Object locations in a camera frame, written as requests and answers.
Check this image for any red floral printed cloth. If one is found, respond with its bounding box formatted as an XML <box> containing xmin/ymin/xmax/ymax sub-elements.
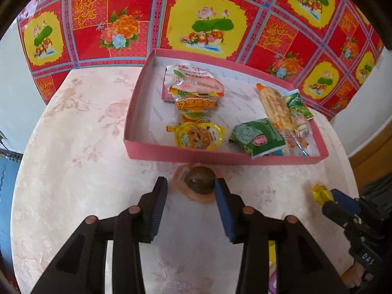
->
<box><xmin>17</xmin><ymin>0</ymin><xmax>385</xmax><ymax>121</ymax></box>

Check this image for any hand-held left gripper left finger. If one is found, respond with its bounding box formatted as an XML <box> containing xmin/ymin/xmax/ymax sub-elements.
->
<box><xmin>31</xmin><ymin>176</ymin><xmax>168</xmax><ymax>294</ymax></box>

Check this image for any person's right hand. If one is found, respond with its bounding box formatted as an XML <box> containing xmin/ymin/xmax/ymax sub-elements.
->
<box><xmin>341</xmin><ymin>265</ymin><xmax>376</xmax><ymax>291</ymax></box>

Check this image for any pink purple snack packet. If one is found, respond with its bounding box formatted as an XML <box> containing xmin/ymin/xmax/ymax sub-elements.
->
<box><xmin>269</xmin><ymin>268</ymin><xmax>281</xmax><ymax>294</ymax></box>

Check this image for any yellow round snack pouch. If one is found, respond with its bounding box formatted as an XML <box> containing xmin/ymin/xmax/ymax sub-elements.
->
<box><xmin>167</xmin><ymin>122</ymin><xmax>227</xmax><ymax>150</ymax></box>

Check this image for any green pea snack packet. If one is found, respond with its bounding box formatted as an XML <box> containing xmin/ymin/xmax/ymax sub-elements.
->
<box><xmin>283</xmin><ymin>89</ymin><xmax>314</xmax><ymax>121</ymax></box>

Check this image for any small yellow snack packet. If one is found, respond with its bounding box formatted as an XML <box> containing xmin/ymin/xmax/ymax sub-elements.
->
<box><xmin>312</xmin><ymin>184</ymin><xmax>334</xmax><ymax>206</ymax></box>

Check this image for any blue furniture panel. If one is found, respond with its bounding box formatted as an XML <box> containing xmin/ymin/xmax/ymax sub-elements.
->
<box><xmin>0</xmin><ymin>147</ymin><xmax>23</xmax><ymax>252</ymax></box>

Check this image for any dark red snack packet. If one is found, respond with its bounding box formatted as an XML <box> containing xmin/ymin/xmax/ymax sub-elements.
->
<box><xmin>161</xmin><ymin>81</ymin><xmax>176</xmax><ymax>102</ymax></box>

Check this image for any pink cardboard box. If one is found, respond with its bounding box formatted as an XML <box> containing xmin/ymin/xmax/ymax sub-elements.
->
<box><xmin>124</xmin><ymin>48</ymin><xmax>330</xmax><ymax>166</ymax></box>

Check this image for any dark green snack packet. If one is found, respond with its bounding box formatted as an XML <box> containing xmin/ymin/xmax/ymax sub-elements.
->
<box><xmin>230</xmin><ymin>118</ymin><xmax>287</xmax><ymax>160</ymax></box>

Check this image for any peach-rimmed jelly cup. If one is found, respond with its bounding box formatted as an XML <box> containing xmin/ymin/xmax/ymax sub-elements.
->
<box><xmin>173</xmin><ymin>164</ymin><xmax>224</xmax><ymax>204</ymax></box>

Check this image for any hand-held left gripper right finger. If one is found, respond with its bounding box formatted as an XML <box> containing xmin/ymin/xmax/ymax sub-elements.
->
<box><xmin>214</xmin><ymin>178</ymin><xmax>350</xmax><ymax>294</ymax></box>

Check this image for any striped-edge yellow orange packet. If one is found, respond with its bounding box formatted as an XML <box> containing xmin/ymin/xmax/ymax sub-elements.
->
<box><xmin>170</xmin><ymin>86</ymin><xmax>225</xmax><ymax>124</ymax></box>

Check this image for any clear blue-edged snack packet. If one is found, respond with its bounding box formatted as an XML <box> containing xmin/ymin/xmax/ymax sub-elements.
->
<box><xmin>283</xmin><ymin>118</ymin><xmax>313</xmax><ymax>157</ymax></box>

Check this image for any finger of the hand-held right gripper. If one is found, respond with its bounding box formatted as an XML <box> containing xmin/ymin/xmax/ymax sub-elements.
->
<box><xmin>330</xmin><ymin>189</ymin><xmax>362</xmax><ymax>215</ymax></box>
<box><xmin>321</xmin><ymin>200</ymin><xmax>363</xmax><ymax>232</ymax></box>

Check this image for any golden cracker packet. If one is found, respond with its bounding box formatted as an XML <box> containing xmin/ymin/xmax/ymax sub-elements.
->
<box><xmin>256</xmin><ymin>83</ymin><xmax>302</xmax><ymax>132</ymax></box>

